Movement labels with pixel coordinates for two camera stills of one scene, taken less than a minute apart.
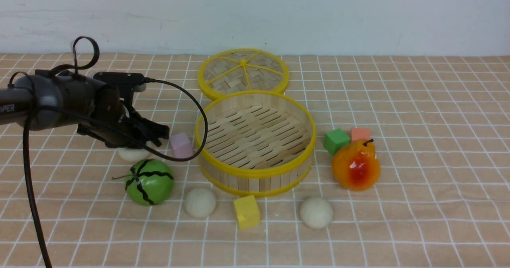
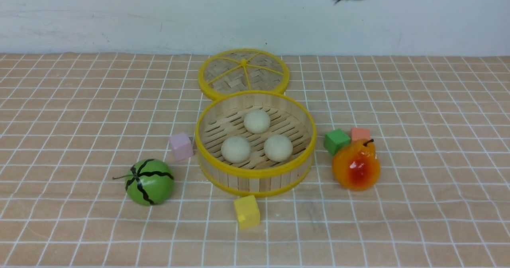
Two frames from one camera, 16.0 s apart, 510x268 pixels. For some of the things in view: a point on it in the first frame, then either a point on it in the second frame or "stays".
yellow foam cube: (248, 211) stays
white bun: (316, 213) → (278, 148)
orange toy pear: (355, 166) stays
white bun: (133, 154) → (257, 121)
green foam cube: (334, 139) stays
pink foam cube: (181, 145) stays
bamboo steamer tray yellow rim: (261, 143) stays
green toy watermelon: (149, 182) stays
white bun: (200, 202) → (235, 149)
